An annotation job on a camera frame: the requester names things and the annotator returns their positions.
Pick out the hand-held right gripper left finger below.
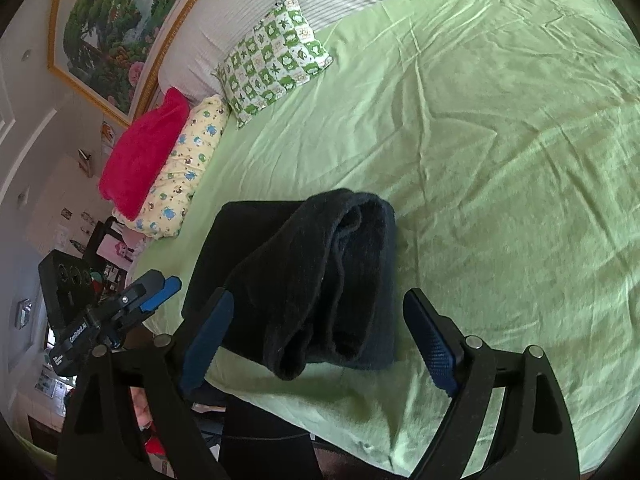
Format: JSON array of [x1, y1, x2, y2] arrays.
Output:
[[57, 287, 236, 480]]

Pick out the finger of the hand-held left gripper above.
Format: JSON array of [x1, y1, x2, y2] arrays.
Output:
[[122, 269, 166, 305], [107, 275, 182, 348]]

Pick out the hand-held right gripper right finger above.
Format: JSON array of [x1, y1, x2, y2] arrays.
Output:
[[402, 288, 581, 480]]

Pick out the black pants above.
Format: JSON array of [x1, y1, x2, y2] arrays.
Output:
[[181, 187, 398, 381]]

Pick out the black chair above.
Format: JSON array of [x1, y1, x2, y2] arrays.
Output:
[[82, 215, 133, 267]]

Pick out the person's dark trouser leg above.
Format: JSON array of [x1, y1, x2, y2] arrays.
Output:
[[192, 392, 321, 480]]

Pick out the yellow cartoon print pillow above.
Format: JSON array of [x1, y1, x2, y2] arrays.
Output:
[[111, 94, 231, 238]]

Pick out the red plush cushion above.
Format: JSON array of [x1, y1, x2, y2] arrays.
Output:
[[98, 87, 191, 222]]

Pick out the green bed sheet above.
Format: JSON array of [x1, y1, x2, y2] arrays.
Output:
[[120, 0, 640, 476]]

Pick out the green checked pillow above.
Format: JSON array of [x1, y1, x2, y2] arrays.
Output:
[[214, 0, 334, 130]]

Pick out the gold framed landscape painting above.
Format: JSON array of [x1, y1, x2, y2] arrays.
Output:
[[47, 0, 231, 128]]

